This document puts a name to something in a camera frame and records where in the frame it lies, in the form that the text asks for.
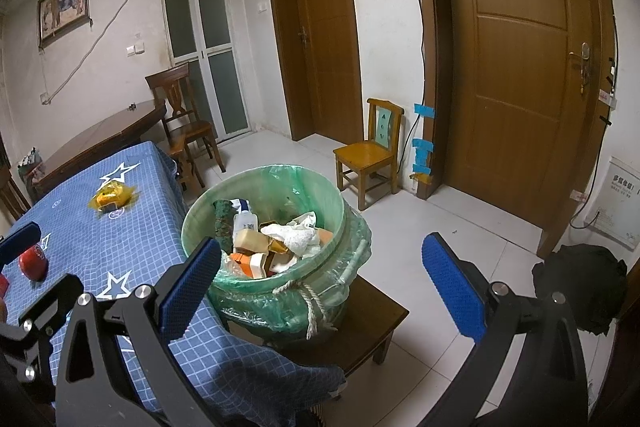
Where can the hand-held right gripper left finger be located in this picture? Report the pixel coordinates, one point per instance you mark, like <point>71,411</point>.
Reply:
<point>190,292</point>

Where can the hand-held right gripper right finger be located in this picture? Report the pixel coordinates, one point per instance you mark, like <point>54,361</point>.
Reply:
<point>455,292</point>

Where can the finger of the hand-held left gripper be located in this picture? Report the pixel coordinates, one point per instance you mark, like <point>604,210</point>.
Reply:
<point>57,302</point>
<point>20,243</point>

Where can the bin with green bag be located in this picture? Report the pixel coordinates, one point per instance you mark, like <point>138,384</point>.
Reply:
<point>320,292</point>

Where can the red apple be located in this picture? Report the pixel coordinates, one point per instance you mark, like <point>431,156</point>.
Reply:
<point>34,263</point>

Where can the dark wooden chair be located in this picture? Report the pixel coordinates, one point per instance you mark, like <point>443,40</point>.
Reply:
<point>172,92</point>
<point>12,197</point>

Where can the dark bag with items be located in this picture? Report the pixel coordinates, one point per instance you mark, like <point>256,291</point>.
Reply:
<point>29,167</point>

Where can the dark patterned tube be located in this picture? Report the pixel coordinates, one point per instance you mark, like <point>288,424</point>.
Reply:
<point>222,222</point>

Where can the blue checked star tablecloth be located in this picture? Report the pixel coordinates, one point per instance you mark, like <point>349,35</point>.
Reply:
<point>130,232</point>

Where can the dark wooden stool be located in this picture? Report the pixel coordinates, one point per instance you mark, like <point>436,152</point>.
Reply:
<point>370,312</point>

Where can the white labelled bottle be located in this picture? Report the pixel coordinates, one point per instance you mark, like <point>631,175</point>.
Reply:
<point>245,222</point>

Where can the yellow plastic wrapper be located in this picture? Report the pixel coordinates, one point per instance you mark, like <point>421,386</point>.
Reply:
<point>111,197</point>

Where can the black bag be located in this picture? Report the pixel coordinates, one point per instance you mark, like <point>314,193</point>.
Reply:
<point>580,282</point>

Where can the blue tape piece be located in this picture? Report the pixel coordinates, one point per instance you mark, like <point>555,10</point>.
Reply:
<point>421,170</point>
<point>423,149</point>
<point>425,111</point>

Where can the dark wooden dining table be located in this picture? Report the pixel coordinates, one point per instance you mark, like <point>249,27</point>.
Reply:
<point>100,132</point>

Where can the small yellow wooden chair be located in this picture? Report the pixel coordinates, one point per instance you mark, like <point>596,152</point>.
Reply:
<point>367,154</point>

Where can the white printed board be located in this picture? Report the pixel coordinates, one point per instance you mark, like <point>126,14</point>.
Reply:
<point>620,207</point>

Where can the frosted glass double door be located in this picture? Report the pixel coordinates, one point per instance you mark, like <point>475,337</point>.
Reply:
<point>220,82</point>

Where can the large brown panelled door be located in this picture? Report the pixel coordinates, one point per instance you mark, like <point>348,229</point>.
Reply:
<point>515,57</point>

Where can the brown wooden door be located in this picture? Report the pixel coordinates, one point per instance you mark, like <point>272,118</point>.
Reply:
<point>320,32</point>

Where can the framed wall picture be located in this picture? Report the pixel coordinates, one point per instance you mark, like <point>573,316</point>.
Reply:
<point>65,9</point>

